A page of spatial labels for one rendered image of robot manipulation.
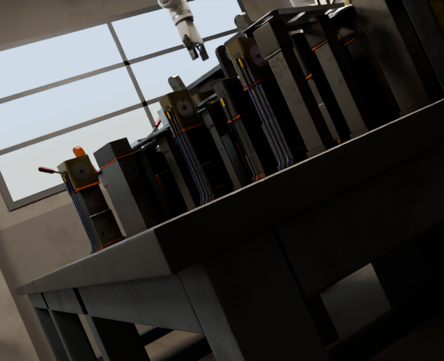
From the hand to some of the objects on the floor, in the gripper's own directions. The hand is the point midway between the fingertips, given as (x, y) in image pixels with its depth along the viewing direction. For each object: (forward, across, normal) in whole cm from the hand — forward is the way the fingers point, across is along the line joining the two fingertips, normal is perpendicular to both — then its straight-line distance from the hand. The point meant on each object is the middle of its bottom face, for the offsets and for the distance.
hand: (200, 57), depth 229 cm
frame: (+125, -30, -15) cm, 129 cm away
